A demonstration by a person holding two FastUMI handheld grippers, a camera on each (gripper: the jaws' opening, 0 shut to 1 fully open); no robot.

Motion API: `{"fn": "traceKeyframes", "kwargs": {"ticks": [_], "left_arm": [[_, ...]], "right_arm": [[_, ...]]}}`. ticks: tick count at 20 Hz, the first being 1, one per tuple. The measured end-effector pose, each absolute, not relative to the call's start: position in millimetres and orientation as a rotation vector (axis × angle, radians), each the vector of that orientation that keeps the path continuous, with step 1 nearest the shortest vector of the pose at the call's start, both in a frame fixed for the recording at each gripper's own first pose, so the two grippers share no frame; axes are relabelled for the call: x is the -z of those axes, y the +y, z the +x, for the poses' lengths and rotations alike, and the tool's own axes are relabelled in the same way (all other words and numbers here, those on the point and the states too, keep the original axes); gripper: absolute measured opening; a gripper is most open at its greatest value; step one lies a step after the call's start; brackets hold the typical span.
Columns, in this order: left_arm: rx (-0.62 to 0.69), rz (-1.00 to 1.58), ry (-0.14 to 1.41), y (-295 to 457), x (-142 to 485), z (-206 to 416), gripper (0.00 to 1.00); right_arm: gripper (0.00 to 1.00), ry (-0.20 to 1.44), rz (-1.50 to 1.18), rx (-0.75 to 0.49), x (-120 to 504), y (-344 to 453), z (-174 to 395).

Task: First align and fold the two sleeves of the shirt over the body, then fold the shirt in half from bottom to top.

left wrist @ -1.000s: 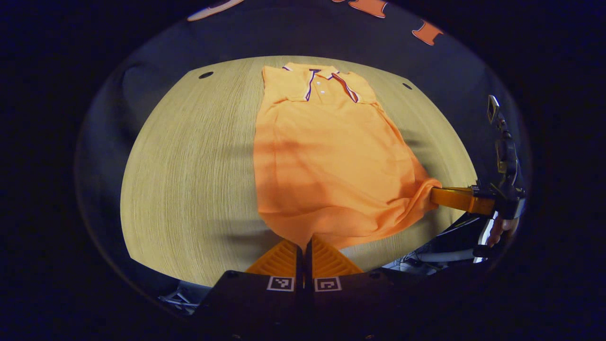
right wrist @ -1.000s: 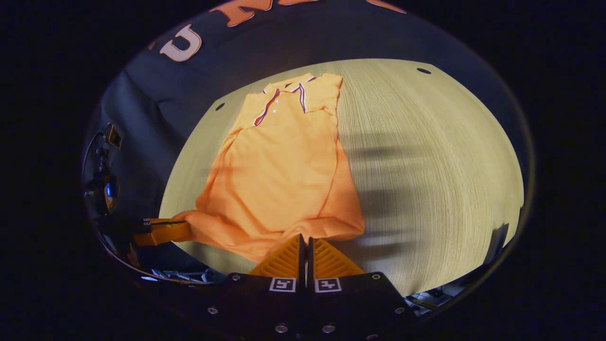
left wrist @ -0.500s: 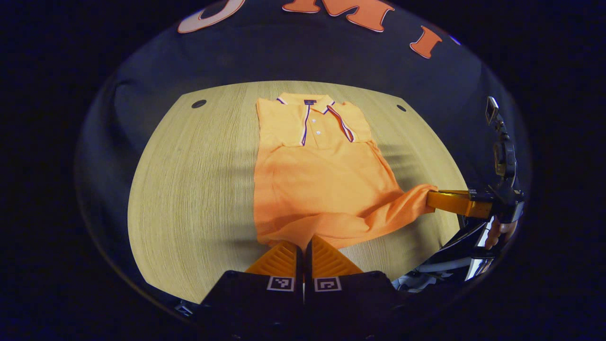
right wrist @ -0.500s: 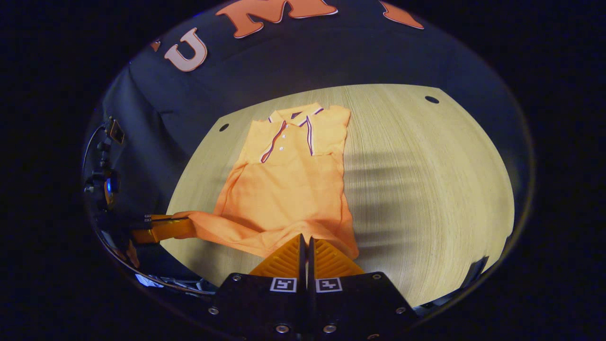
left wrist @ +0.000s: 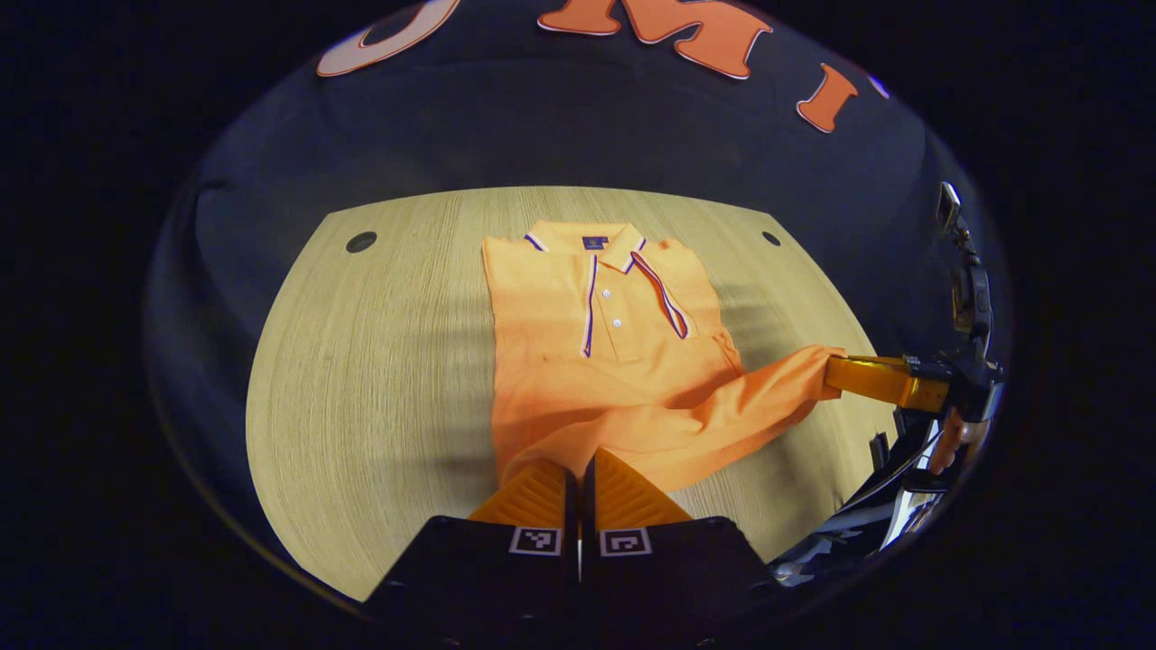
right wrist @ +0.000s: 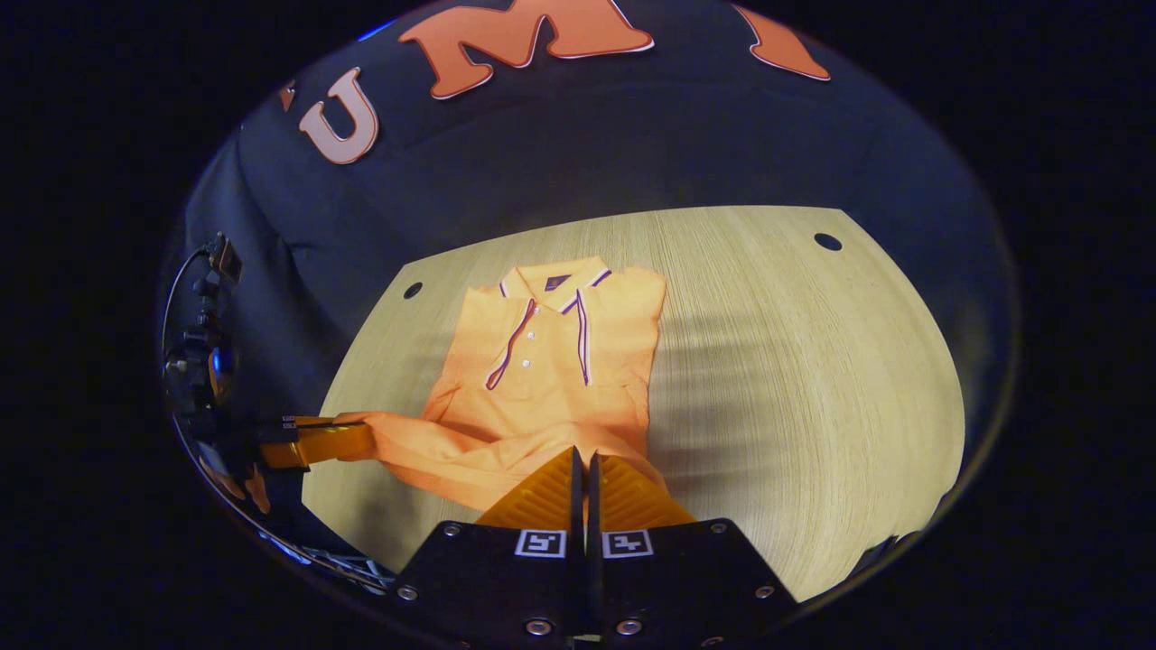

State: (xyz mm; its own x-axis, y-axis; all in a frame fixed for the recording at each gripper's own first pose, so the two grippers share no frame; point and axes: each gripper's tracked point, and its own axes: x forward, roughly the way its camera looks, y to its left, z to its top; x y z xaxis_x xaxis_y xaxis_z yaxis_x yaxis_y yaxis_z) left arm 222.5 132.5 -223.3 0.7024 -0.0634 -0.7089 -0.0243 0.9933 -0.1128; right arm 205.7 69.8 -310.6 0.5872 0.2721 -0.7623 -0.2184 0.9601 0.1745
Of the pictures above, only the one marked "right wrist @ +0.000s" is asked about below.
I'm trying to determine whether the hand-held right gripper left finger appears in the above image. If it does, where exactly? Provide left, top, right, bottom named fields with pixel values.
left=393, top=445, right=586, bottom=647

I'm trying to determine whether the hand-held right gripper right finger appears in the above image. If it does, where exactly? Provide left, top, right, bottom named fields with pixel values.
left=587, top=451, right=800, bottom=647

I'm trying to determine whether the orange T-shirt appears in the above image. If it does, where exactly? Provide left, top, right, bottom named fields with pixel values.
left=336, top=255, right=674, bottom=515

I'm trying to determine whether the grey metal frame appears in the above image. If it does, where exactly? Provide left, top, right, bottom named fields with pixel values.
left=257, top=528, right=398, bottom=593

